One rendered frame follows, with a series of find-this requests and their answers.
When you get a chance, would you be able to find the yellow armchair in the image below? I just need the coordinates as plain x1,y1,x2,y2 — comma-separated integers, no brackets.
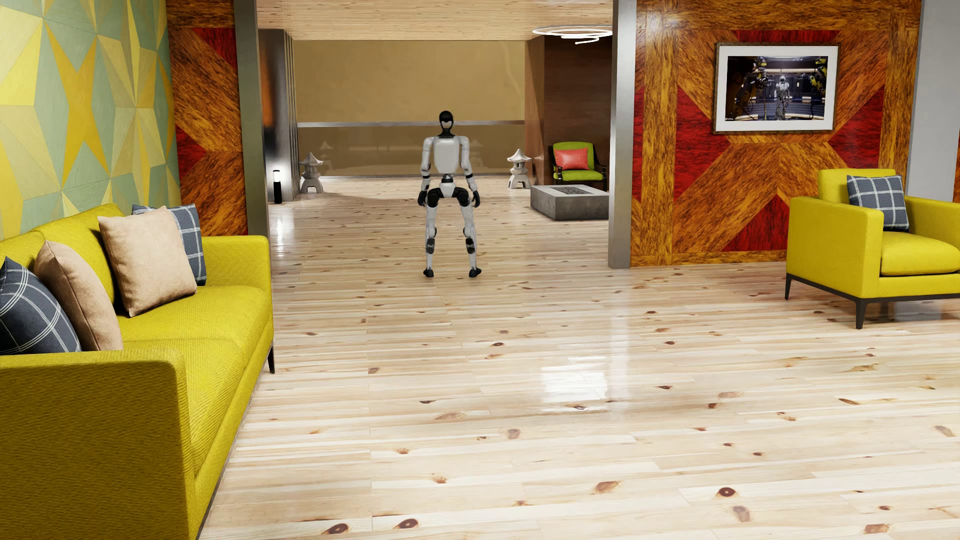
784,168,960,330

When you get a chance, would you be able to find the robot right leg white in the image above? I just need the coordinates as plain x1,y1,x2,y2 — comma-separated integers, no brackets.
452,187,483,279

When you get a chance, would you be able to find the robot leg white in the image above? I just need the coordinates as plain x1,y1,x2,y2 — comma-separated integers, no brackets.
423,187,444,279
452,187,483,279

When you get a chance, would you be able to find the robot torso white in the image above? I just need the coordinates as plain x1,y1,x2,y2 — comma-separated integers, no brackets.
430,135,464,198

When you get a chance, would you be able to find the robot left leg white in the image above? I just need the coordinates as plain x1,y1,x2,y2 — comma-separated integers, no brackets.
423,187,444,279

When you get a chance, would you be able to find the dark grey plaid pillow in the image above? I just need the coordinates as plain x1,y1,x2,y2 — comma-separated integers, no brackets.
0,256,82,356

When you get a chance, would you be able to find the stone garden lantern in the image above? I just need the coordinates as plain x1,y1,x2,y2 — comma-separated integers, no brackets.
507,148,532,190
299,152,325,195

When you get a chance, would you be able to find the grey pillar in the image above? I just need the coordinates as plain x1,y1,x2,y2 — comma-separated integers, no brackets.
608,0,639,270
233,0,270,238
905,0,960,202

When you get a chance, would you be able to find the framed robot picture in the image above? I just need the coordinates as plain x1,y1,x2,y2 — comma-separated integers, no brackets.
713,42,840,135

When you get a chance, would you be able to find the ring ceiling lamp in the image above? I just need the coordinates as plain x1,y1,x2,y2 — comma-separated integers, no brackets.
532,26,614,45

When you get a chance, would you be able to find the grey square fire pit table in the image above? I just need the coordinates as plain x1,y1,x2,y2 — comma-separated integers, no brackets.
530,184,610,222

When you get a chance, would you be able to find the yellow fabric sofa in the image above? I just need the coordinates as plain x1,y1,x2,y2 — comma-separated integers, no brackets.
0,204,276,540

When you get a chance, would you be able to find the tan pillow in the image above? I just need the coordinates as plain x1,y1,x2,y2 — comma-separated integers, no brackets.
97,207,198,318
33,240,124,352

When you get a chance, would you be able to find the green armchair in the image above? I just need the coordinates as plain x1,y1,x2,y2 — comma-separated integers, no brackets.
551,141,609,190

